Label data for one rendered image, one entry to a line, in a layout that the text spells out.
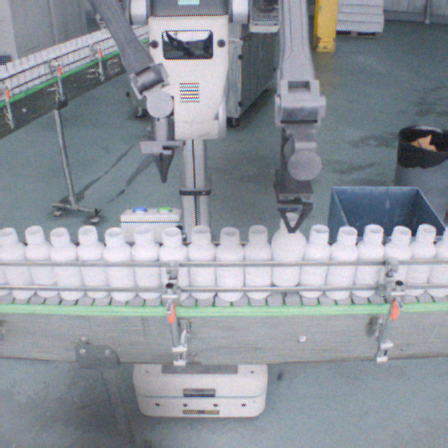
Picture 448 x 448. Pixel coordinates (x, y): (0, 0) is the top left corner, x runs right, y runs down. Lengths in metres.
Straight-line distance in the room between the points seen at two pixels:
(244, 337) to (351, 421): 1.10
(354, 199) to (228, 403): 0.92
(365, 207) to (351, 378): 0.87
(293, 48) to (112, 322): 0.68
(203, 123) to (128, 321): 0.67
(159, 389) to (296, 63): 1.37
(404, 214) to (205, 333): 0.94
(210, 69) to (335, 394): 1.45
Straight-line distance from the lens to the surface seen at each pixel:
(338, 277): 1.01
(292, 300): 1.04
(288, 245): 0.94
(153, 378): 1.86
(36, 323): 1.13
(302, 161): 0.78
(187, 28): 1.38
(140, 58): 1.07
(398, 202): 1.71
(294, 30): 0.85
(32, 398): 2.26
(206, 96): 1.42
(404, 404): 2.20
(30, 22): 7.02
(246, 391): 1.85
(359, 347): 1.14
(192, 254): 0.96
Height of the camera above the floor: 1.69
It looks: 33 degrees down
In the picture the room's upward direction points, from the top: straight up
